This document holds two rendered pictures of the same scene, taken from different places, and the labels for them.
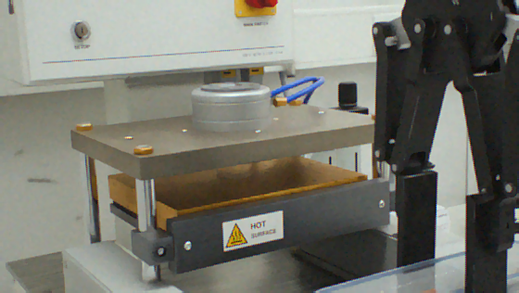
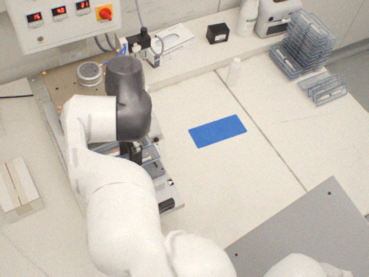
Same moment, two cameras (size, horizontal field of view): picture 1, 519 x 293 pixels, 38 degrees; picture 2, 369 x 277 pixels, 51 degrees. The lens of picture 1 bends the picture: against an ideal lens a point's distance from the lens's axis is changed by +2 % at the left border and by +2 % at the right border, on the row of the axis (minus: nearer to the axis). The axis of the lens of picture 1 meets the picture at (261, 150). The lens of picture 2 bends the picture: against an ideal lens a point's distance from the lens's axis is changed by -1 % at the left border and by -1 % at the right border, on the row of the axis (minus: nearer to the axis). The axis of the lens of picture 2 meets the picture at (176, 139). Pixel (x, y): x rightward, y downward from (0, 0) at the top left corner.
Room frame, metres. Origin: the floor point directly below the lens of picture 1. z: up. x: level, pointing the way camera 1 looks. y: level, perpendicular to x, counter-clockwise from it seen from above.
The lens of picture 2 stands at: (-0.10, -0.22, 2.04)
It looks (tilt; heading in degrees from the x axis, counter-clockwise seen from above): 56 degrees down; 357
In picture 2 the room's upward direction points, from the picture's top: 7 degrees clockwise
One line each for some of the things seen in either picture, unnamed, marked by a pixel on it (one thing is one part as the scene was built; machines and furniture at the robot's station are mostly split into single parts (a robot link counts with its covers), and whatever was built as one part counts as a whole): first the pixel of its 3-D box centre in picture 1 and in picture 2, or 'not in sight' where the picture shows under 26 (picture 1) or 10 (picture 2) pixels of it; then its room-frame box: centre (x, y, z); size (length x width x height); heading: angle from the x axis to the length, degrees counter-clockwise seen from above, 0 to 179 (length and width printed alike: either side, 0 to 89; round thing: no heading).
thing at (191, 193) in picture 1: (241, 166); not in sight; (0.74, 0.02, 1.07); 0.22 x 0.17 x 0.10; 121
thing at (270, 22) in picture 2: not in sight; (270, 7); (1.50, -0.67, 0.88); 0.25 x 0.20 x 0.17; 25
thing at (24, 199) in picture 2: not in sight; (17, 189); (0.48, 0.27, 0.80); 0.19 x 0.13 x 0.09; 31
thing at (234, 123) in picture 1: (235, 143); (93, 75); (0.77, 0.03, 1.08); 0.31 x 0.24 x 0.13; 121
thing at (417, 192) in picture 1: (416, 222); (124, 148); (0.51, -0.11, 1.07); 0.03 x 0.01 x 0.07; 121
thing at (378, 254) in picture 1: (391, 256); (140, 109); (0.74, -0.13, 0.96); 0.26 x 0.05 x 0.07; 31
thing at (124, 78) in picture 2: not in sight; (127, 98); (0.43, -0.14, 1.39); 0.18 x 0.10 x 0.13; 7
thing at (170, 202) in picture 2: not in sight; (150, 212); (0.35, -0.20, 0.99); 0.15 x 0.02 x 0.04; 121
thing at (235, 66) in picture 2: not in sight; (233, 71); (1.11, -0.49, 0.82); 0.05 x 0.05 x 0.14
